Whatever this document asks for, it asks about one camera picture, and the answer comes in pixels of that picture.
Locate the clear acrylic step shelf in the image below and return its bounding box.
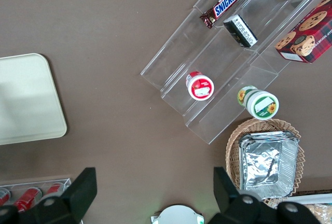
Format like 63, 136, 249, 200
140, 0, 332, 146

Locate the green lid yoghurt cup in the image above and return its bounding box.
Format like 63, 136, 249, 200
237, 85, 280, 120

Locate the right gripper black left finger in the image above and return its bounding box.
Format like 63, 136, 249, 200
18, 167, 98, 224

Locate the small black box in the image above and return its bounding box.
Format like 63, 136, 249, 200
223, 15, 258, 48

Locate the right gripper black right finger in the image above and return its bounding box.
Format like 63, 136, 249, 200
209, 166, 280, 224

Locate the clear acrylic bottle rack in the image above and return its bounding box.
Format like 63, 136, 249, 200
0, 178, 72, 224

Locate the light wicker basket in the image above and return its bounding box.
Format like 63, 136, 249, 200
225, 118, 306, 209

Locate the clear cracker bag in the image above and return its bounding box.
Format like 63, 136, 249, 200
307, 203, 332, 222

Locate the red cola bottle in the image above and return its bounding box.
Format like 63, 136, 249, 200
12, 187, 43, 213
0, 189, 11, 206

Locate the cream serving tray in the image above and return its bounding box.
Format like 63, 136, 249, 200
0, 53, 67, 146

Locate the white plastic snack bin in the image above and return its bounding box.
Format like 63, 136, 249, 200
290, 192, 332, 224

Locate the red tartan cookie box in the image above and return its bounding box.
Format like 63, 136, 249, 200
274, 0, 332, 64

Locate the aluminium foil tray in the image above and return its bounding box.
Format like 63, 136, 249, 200
238, 131, 300, 200

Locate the red lid yoghurt cup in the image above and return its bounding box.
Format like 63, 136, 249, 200
185, 71, 215, 102

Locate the Snickers chocolate bar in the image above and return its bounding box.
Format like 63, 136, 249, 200
199, 0, 252, 30

